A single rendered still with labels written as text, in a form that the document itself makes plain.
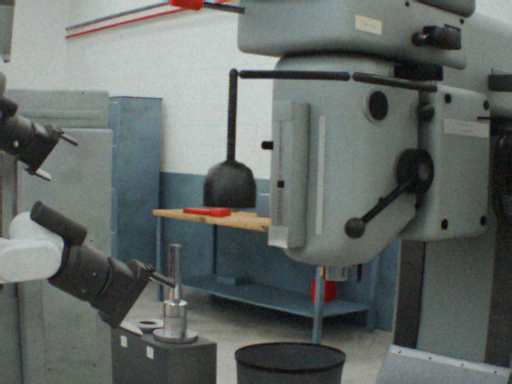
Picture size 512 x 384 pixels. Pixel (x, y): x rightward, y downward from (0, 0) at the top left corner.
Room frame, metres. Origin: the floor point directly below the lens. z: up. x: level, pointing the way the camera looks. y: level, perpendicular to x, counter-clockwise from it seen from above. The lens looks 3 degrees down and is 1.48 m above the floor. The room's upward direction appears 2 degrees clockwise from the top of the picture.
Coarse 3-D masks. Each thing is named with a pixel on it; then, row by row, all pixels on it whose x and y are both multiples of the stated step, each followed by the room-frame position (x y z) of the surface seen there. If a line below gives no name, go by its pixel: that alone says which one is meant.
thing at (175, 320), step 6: (168, 312) 1.50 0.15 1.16; (174, 312) 1.50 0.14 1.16; (180, 312) 1.50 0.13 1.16; (186, 312) 1.51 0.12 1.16; (168, 318) 1.50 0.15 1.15; (174, 318) 1.50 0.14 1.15; (180, 318) 1.50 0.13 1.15; (186, 318) 1.51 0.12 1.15; (168, 324) 1.50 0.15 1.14; (174, 324) 1.50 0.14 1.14; (180, 324) 1.50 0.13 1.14; (186, 324) 1.51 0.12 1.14; (168, 330) 1.50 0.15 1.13; (174, 330) 1.50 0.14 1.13; (180, 330) 1.50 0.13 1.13; (186, 330) 1.51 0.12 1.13
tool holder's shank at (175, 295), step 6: (174, 246) 1.51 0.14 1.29; (180, 246) 1.51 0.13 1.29; (174, 252) 1.51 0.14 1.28; (180, 252) 1.51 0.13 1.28; (174, 258) 1.51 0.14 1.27; (180, 258) 1.51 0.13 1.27; (174, 264) 1.51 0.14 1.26; (180, 264) 1.51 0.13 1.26; (174, 270) 1.51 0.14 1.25; (180, 270) 1.51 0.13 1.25; (174, 276) 1.51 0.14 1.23; (180, 276) 1.51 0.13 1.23; (174, 282) 1.51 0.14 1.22; (180, 282) 1.51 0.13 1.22; (168, 288) 1.52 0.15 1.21; (180, 288) 1.51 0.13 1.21; (168, 294) 1.51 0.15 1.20; (174, 294) 1.50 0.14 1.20; (180, 294) 1.51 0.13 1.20; (174, 300) 1.51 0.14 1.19; (180, 300) 1.52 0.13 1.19
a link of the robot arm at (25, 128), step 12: (24, 120) 1.64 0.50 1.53; (24, 132) 1.62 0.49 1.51; (36, 132) 1.65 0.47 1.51; (48, 132) 1.69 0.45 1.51; (60, 132) 1.70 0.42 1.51; (12, 144) 1.61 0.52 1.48; (24, 144) 1.63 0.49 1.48; (36, 144) 1.67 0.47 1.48; (48, 144) 1.68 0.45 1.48; (24, 156) 1.67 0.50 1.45; (36, 156) 1.68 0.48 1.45; (24, 168) 1.70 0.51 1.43; (36, 168) 1.70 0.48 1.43
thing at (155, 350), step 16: (144, 320) 1.62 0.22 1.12; (160, 320) 1.62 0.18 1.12; (112, 336) 1.59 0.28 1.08; (128, 336) 1.54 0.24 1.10; (144, 336) 1.52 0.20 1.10; (160, 336) 1.48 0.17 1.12; (176, 336) 1.49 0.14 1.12; (192, 336) 1.50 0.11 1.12; (112, 352) 1.60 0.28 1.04; (128, 352) 1.54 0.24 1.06; (144, 352) 1.50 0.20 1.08; (160, 352) 1.45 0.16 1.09; (176, 352) 1.45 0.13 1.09; (192, 352) 1.47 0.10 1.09; (208, 352) 1.50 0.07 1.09; (112, 368) 1.60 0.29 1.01; (128, 368) 1.55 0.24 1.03; (144, 368) 1.50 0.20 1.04; (160, 368) 1.45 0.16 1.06; (176, 368) 1.45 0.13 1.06; (192, 368) 1.47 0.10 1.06; (208, 368) 1.50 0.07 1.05
